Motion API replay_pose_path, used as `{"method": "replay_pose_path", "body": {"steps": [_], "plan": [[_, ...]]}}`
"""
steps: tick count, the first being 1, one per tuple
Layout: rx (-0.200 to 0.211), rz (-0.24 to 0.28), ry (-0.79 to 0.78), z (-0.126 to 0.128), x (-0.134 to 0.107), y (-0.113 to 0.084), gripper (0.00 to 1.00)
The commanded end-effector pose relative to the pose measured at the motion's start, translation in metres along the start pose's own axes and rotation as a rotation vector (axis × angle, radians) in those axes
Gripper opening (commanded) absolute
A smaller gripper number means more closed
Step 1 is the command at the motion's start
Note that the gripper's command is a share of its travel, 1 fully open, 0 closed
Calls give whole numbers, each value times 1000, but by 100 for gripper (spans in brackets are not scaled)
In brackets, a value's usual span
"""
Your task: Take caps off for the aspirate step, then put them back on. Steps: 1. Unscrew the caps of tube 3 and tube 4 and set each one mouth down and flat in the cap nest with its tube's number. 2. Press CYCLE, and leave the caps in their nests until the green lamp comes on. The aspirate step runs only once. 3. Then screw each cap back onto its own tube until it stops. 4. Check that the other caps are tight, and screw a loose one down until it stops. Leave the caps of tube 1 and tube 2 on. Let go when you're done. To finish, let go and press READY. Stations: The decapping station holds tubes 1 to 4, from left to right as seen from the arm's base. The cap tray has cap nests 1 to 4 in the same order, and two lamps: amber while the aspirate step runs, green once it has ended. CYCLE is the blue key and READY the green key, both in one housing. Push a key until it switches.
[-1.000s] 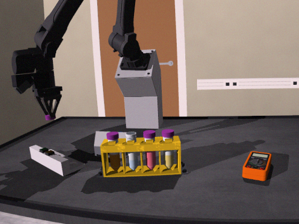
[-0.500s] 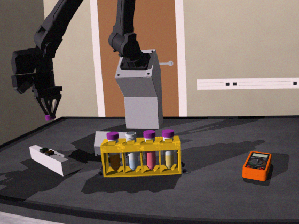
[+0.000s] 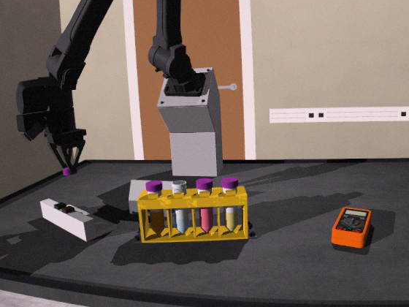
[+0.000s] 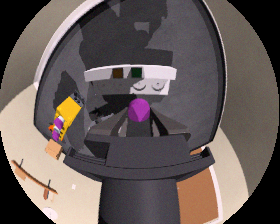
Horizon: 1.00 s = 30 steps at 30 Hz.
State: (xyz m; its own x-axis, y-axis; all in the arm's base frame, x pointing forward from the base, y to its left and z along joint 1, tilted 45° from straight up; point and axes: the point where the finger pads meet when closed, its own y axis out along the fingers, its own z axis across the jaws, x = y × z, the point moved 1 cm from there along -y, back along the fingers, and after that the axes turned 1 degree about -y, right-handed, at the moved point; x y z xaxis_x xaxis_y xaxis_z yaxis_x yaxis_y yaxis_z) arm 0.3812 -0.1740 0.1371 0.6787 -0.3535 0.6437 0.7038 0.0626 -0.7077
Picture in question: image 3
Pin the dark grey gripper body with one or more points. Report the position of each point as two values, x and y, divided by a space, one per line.
67 137

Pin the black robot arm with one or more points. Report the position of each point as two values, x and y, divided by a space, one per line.
66 62

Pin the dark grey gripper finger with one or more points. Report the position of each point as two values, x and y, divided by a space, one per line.
53 147
62 148

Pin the orange digital multimeter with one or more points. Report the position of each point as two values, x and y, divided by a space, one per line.
352 227

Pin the dark grey table edge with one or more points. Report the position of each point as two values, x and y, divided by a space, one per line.
169 299

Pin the white key housing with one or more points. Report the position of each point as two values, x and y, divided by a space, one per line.
136 187

